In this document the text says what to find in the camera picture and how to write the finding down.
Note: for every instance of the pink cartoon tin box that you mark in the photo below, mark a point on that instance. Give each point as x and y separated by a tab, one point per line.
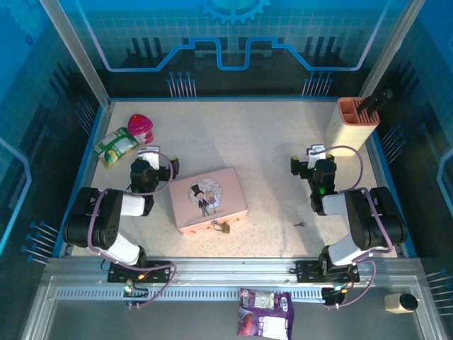
209	198

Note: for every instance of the small metal key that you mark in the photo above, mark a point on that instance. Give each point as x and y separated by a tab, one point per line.
300	224

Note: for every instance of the brass padlock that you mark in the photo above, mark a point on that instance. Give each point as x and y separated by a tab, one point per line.
226	229

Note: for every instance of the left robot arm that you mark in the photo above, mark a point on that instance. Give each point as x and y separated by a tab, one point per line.
106	226

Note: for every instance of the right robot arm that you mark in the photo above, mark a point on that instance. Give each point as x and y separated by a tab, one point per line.
368	226

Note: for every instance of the green snack bag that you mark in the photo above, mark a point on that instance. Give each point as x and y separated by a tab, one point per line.
115	147

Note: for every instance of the cream holder with orange top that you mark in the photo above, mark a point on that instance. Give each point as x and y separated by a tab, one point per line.
348	138

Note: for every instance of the pink lidded cup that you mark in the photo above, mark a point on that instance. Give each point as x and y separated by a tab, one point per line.
139	124

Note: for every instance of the blue table border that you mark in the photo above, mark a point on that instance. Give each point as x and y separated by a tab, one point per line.
247	98

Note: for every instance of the black tool in holder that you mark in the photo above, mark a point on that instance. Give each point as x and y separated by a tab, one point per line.
375	101

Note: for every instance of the small LED circuit board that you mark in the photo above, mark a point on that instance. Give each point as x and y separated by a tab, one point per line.
127	287
341	287

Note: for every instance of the beige block with black cap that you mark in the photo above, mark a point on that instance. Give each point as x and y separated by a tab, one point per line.
400	303

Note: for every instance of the purple snack bag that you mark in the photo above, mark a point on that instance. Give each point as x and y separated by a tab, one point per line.
265	318

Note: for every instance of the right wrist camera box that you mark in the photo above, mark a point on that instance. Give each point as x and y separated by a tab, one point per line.
315	156

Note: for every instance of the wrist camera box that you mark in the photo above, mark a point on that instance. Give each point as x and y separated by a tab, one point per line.
315	156
148	157

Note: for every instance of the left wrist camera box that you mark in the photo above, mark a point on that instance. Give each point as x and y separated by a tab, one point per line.
148	157

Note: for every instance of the aluminium table frame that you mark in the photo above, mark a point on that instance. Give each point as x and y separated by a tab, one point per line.
226	269

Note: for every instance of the aluminium frame post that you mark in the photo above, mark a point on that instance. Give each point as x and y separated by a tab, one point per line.
76	53
389	53

